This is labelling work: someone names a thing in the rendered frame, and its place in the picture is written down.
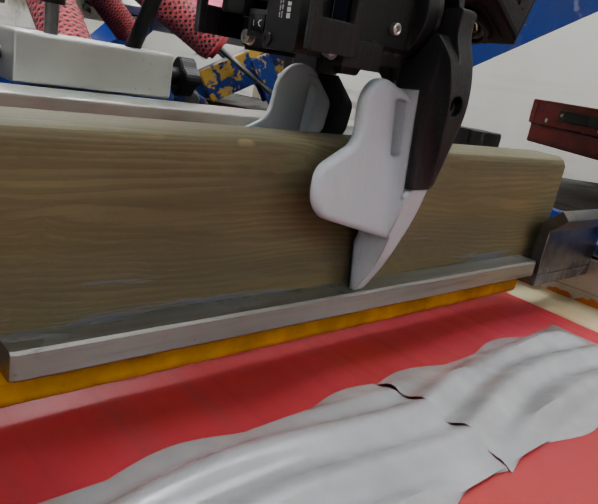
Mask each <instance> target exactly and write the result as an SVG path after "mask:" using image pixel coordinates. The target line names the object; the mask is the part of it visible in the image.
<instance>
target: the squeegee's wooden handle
mask: <svg viewBox="0 0 598 504"><path fill-rule="evenodd" d="M350 138H351V135H344V134H331V133H319V132H307V131H295V130H283V129H271V128H259V127H247V126H235V125H223V124H211V123H198V122H186V121H174V120H162V119H150V118H138V117H126V116H114V115H102V114H90V113H77V112H65V111H53V110H41V109H29V108H17V107H5V106H0V335H1V334H7V333H14V332H20V331H27V330H33V329H40V328H46V327H53V326H59V325H66V324H72V323H79V322H85V321H91V320H98V319H104V318H111V317H117V316H124V315H130V314H137V313H143V312H150V311H156V310H163V309H169V308H176V307H182V306H189V305H195V304H202V303H208V302H215V301H221V300H228V299H234V298H241V297H247V296H254V295H260V294H267V293H273V292H280V291H286V290H293V289H299V288H305V287H312V286H318V285H325V284H331V283H338V282H344V281H348V275H349V266H350V257H351V247H352V244H353V243H354V239H355V237H356V235H357V231H358V230H357V229H354V228H350V227H347V226H344V225H341V224H338V223H335V222H331V221H328V220H325V219H322V218H320V217H318V216H317V215H316V214H315V212H314V211H313V209H312V206H311V203H310V186H311V180H312V176H313V173H314V171H315V169H316V167H317V166H318V165H319V164H320V163H321V162H322V161H323V160H325V159H326V158H328V157H329V156H331V155H332V154H334V153H335V152H337V151H338V150H340V149H341V148H343V147H344V146H345V145H346V144H347V143H348V141H349V140H350ZM564 169H565V163H564V160H563V159H562V158H561V157H560V156H556V155H552V154H548V153H544V152H540V151H535V150H525V149H513V148H501V147H489V146H477V145H465V144H452V146H451V148H450V150H449V152H448V155H447V157H446V159H445V161H444V163H443V166H442V168H441V170H440V172H439V174H438V176H437V179H436V181H435V183H434V185H433V186H432V187H431V188H430V189H428V190H427V192H426V194H425V196H424V198H423V201H422V203H421V205H420V207H419V209H418V211H417V213H416V215H415V217H414V218H413V220H412V222H411V224H410V225H409V227H408V229H407V230H406V232H405V234H404V235H403V237H402V238H401V240H400V241H399V243H398V245H397V246H396V248H395V249H394V251H393V252H392V254H391V255H390V256H389V258H388V259H387V261H386V262H385V263H384V265H383V266H382V267H381V268H380V270H379V271H378V272H377V273H376V274H375V275H374V277H377V276H383V275H390V274H396V273H403V272H409V271H416V270H422V269H429V268H435V267H442V266H448V265H455V264H461V263H468V262H474V261H481V260H487V259H494V258H500V257H506V256H513V255H521V256H524V257H527V258H529V259H530V258H531V254H532V251H533V248H534V244H535V241H536V238H537V234H538V231H539V228H540V225H541V223H542V222H544V221H546V220H548V219H549V218H550V215H551V212H552V209H553V205H554V202H555V199H556V196H557V192H558V189H559V186H560V182H561V179H562V176H563V173H564Z"/></svg>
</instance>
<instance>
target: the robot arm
mask: <svg viewBox="0 0 598 504"><path fill-rule="evenodd" d="M208 2H209V0H197V5H196V14H195V23H194V31H196V32H202V33H207V34H213V35H218V36H223V37H229V38H234V39H240V40H241V43H242V44H243V45H245V46H244V49H247V50H252V51H258V52H264V53H270V54H276V55H281V56H284V63H283V71H282V72H281V73H280V74H279V76H278V78H277V79H276V82H275V85H274V88H273V92H272V96H271V99H270V103H269V107H268V109H267V111H266V113H265V114H264V115H263V116H262V117H261V118H260V119H259V120H257V121H255V122H253V123H251V124H249V125H246V126H247V127H259V128H271V129H283V130H295V131H307V132H319V133H331V134H343V133H344V131H345V130H346V128H347V124H348V121H349V117H350V114H351V110H352V102H351V100H350V98H349V96H348V94H347V92H346V90H345V88H344V86H343V84H342V82H341V79H340V77H339V76H337V75H336V74H337V73H340V74H346V75H352V76H356V75H357V74H358V73H359V71H360V70H365V71H371V72H377V73H379V74H380V75H381V77H382V78H375V79H372V80H370V81H369V82H368V83H366V85H365V86H364V87H363V89H362V90H361V92H360V95H359V98H358V101H357V106H356V113H355V120H354V127H353V132H352V135H351V138H350V140H349V141H348V143H347V144H346V145H345V146H344V147H343V148H341V149H340V150H338V151H337V152H335V153H334V154H332V155H331V156H329V157H328V158H326V159H325V160H323V161H322V162H321V163H320V164H319V165H318V166H317V167H316V169H315V171H314V173H313V176H312V180H311V186H310V203H311V206H312V209H313V211H314V212H315V214H316V215H317V216H318V217H320V218H322V219H325V220H328V221H331V222H335V223H338V224H341V225H344V226H347V227H350V228H354V229H357V230H358V231H357V235H356V237H355V239H354V243H353V244H352V247H351V257H350V266H349V275H348V285H347V287H349V288H351V289H353V290H357V289H362V288H363V287H365V286H366V285H367V284H368V283H369V281H370V280H371V279H372V278H373V277H374V275H375V274H376V273H377V272H378V271H379V270H380V268H381V267H382V266H383V265H384V263H385V262H386V261H387V259H388V258H389V256H390V255H391V254H392V252H393V251H394V249H395V248H396V246H397V245H398V243H399V241H400V240H401V238H402V237H403V235H404V234H405V232H406V230H407V229H408V227H409V225H410V224H411V222H412V220H413V218H414V217H415V215H416V213H417V211H418V209H419V207H420V205H421V203H422V201H423V198H424V196H425V194H426V192H427V190H428V189H430V188H431V187H432V186H433V185H434V183H435V181H436V179H437V176H438V174H439V172H440V170H441V168H442V166H443V163H444V161H445V159H446V157H447V155H448V152H449V150H450V148H451V146H452V144H453V142H454V139H455V137H456V135H457V133H458V131H459V129H460V126H461V124H462V121H463V119H464V116H465V113H466V109H467V106H468V102H469V97H470V92H471V85H472V74H473V59H472V45H471V44H480V43H483V44H486V43H494V44H509V45H513V44H514V43H515V41H516V39H517V37H518V35H519V33H520V31H521V29H522V27H523V25H524V23H525V21H526V19H527V17H528V15H529V13H530V11H531V9H532V7H533V4H534V2H535V0H223V3H222V7H218V6H213V5H209V4H208ZM395 84H396V85H395ZM400 88H402V89H400Z"/></svg>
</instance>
